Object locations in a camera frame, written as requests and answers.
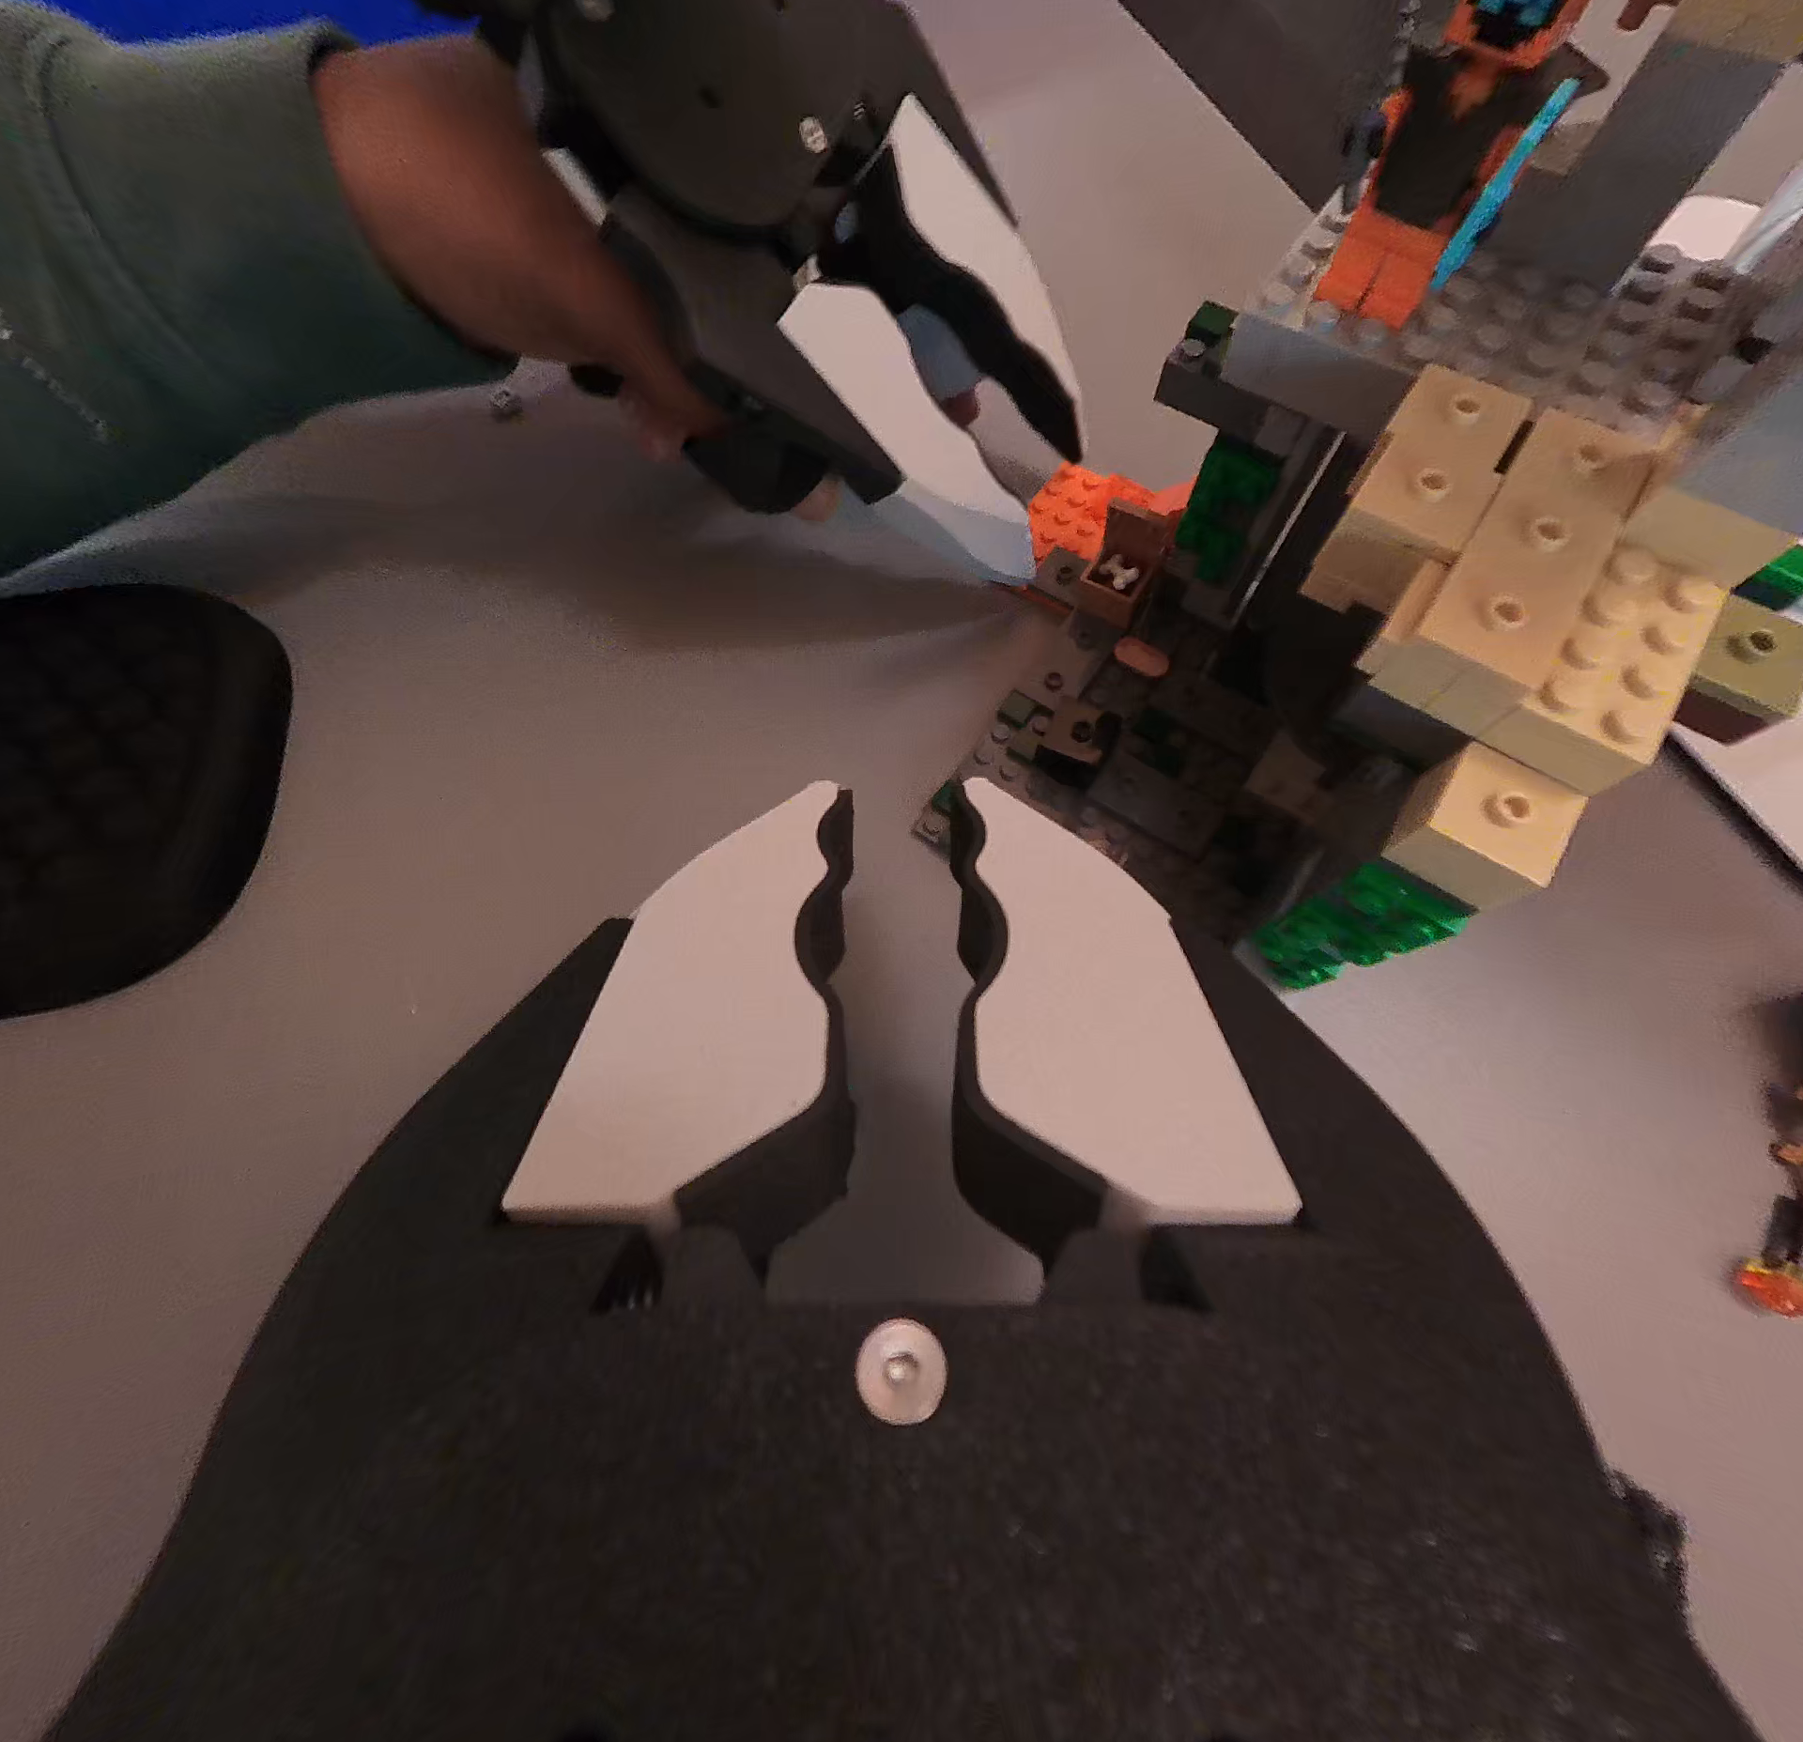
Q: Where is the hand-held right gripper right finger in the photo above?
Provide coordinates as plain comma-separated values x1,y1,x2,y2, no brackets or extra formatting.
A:
952,781,1305,1270

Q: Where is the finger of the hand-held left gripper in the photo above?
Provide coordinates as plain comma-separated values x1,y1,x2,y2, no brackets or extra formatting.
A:
845,90,1089,473
843,476,1047,597

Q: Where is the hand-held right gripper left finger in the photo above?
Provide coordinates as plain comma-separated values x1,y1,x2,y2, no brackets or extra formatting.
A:
503,781,857,1278

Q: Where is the brown toy brick chest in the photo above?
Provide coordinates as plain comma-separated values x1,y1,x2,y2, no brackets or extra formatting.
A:
1078,502,1175,604

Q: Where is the toy brick cave building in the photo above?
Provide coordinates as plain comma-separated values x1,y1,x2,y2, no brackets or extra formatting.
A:
917,0,1803,996

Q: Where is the person's left forearm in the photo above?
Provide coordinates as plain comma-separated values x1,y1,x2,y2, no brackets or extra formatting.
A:
0,0,488,573

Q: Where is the person's left hand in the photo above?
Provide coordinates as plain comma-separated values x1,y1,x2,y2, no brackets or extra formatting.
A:
408,57,728,459

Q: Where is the orange toy brick figure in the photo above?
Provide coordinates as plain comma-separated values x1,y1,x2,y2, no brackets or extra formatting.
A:
1317,0,1615,329

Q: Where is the black quilted cushion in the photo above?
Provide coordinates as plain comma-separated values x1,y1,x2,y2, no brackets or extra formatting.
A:
0,583,294,1022

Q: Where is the small purple green brick figure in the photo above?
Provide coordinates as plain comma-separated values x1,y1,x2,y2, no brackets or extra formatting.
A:
1740,1136,1803,1320

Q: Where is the white stand with pole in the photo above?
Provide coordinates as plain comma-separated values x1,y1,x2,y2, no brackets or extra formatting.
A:
1648,191,1803,870

